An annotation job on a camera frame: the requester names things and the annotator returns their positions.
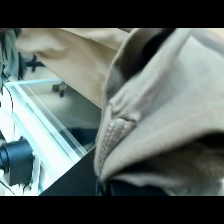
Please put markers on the dark grey-green garment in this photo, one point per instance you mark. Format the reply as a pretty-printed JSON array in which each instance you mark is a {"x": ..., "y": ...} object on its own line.
[{"x": 8, "y": 56}]

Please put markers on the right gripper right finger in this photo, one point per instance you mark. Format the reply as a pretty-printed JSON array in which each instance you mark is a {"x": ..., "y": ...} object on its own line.
[{"x": 133, "y": 190}]

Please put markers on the silver frame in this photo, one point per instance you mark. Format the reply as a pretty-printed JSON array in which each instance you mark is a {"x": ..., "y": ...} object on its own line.
[{"x": 40, "y": 133}]

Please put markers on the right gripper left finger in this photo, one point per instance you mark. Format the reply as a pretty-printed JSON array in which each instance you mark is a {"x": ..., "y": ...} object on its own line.
[{"x": 78, "y": 180}]

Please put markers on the tan brown shirt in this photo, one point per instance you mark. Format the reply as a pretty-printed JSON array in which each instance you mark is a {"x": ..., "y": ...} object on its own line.
[{"x": 166, "y": 100}]

